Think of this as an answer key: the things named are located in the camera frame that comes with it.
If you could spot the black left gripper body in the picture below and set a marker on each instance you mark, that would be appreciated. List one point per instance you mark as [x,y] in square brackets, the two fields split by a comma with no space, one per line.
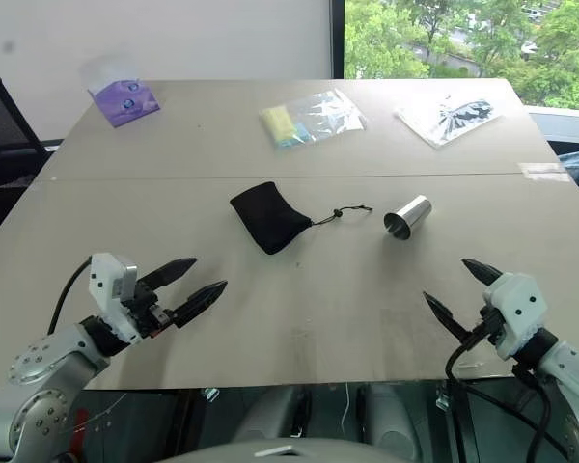
[147,313]

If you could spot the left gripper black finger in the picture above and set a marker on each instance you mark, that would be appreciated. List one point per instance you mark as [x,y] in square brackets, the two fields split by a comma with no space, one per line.
[171,271]
[200,301]

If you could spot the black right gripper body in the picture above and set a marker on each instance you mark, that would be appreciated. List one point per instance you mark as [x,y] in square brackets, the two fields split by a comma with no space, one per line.
[488,325]

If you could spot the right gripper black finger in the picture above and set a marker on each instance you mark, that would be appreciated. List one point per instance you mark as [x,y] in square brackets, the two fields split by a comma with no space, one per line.
[446,316]
[482,274]

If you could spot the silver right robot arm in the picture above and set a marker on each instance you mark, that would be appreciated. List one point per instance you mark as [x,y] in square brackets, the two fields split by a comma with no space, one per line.
[574,373]

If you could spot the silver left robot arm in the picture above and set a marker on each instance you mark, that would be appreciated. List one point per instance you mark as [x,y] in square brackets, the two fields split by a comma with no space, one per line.
[43,358]

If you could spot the clear bag with white sheet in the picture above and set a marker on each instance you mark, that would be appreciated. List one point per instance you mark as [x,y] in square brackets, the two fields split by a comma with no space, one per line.
[439,123]

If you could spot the clear bag with yellow sponges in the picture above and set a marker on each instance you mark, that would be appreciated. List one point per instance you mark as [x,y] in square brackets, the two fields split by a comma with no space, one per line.
[280,123]

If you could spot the stainless steel cup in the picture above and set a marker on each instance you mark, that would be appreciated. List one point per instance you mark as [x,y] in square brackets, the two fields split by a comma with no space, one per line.
[410,217]

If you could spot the clear tape strip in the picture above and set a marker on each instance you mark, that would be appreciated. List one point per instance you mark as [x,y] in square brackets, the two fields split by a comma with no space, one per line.
[545,170]

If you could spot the purple tissue pack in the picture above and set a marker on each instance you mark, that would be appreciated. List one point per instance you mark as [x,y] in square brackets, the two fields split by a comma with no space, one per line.
[125,103]

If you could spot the black mesh office chair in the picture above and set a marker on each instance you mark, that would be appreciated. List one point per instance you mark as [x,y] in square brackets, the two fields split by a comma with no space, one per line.
[0,125]

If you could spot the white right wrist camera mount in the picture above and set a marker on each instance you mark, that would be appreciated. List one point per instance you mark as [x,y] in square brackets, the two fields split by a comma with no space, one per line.
[516,299]

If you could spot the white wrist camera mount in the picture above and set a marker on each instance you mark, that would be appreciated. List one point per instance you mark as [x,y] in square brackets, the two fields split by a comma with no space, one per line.
[516,299]
[103,284]

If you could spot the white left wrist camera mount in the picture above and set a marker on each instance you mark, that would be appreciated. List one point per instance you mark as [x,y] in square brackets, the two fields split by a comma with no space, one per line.
[103,284]

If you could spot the small clear table bracket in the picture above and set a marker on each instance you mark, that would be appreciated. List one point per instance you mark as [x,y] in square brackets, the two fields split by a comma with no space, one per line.
[442,398]
[210,393]

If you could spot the black window frame post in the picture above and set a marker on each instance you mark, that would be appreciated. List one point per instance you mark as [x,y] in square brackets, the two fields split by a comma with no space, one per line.
[338,38]

